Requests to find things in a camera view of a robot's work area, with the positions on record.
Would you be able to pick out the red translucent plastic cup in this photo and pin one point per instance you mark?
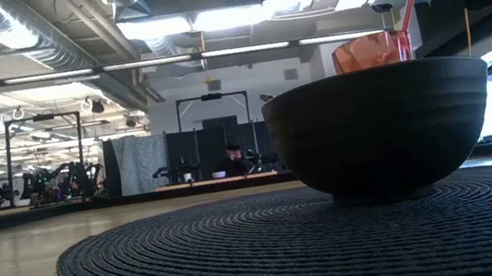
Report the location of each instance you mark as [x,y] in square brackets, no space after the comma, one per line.
[363,54]

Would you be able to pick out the dark grey ribbed bowl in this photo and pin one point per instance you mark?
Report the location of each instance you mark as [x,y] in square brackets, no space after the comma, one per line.
[377,135]

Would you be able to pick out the ceiling light tube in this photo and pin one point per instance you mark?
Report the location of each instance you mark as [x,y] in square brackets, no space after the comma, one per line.
[146,63]
[245,49]
[340,37]

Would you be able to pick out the grey curtain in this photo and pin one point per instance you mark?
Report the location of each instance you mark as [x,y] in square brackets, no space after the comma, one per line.
[141,164]

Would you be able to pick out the black partition panels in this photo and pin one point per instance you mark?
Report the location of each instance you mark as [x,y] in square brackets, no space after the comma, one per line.
[199,148]

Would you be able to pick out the seated person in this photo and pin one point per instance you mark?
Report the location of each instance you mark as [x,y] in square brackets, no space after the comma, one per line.
[235,162]

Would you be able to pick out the round dark woven placemat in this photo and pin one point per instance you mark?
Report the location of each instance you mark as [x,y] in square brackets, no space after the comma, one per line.
[273,265]

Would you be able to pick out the black gantry frame with camera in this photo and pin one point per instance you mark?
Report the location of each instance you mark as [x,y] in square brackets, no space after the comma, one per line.
[211,96]

